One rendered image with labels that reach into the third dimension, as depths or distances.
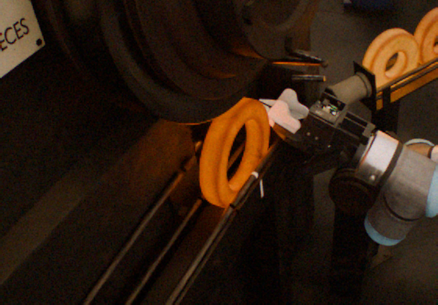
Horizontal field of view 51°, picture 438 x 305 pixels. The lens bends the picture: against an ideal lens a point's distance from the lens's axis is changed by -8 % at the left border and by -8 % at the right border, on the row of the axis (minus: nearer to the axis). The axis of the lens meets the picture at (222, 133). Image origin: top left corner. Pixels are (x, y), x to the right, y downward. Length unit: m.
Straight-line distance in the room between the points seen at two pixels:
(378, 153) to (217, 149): 0.27
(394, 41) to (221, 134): 0.50
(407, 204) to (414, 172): 0.06
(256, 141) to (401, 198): 0.27
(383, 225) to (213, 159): 0.37
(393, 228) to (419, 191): 0.12
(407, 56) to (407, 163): 0.36
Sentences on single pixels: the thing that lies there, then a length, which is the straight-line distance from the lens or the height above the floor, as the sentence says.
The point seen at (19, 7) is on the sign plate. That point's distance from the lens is 0.56.
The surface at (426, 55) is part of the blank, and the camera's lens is 1.19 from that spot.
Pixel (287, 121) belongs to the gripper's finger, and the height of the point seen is 0.75.
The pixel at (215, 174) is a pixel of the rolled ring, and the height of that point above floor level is 0.78.
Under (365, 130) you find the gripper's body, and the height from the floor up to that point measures 0.76.
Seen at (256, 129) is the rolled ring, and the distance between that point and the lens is 0.85.
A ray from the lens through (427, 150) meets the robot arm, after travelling 1.02.
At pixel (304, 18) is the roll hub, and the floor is 1.00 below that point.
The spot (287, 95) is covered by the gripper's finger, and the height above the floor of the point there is 0.78.
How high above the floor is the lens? 1.30
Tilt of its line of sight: 39 degrees down
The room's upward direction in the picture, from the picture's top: 9 degrees counter-clockwise
